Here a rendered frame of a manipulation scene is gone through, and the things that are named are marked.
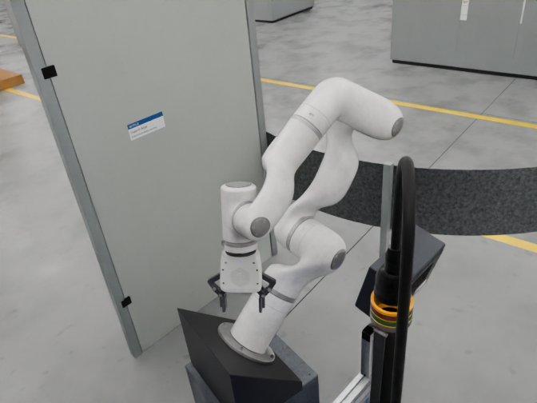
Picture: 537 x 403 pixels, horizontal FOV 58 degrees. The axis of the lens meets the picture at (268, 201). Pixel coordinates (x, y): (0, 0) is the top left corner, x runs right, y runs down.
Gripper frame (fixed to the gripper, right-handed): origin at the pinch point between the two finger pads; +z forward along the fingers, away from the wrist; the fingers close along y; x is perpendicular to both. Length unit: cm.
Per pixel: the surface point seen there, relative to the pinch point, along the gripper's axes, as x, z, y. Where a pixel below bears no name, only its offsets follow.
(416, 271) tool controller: 20, -1, 47
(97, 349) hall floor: 133, 102, -105
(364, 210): 151, 22, 50
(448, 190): 133, 6, 89
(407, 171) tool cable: -73, -51, 22
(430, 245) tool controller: 30, -5, 53
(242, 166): 175, 2, -21
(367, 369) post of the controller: 22, 33, 35
